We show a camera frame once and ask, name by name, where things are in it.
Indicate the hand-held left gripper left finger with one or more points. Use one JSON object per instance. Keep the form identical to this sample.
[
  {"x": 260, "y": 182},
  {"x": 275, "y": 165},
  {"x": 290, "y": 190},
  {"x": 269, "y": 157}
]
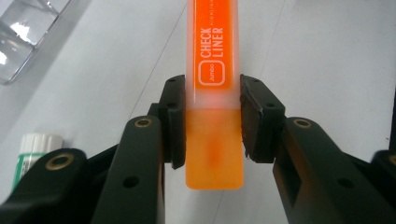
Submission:
[{"x": 134, "y": 161}]

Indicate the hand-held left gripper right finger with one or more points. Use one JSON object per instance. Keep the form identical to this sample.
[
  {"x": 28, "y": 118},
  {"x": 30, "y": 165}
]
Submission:
[{"x": 299, "y": 168}]

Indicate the green and white glue stick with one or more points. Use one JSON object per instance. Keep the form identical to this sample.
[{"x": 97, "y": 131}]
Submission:
[{"x": 29, "y": 155}]

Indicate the orange highlighter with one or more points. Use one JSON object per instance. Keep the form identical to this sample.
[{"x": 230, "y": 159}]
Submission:
[{"x": 213, "y": 93}]

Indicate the clear plastic organizer box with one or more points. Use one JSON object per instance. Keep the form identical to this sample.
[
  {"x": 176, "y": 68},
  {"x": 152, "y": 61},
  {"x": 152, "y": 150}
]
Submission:
[{"x": 21, "y": 34}]

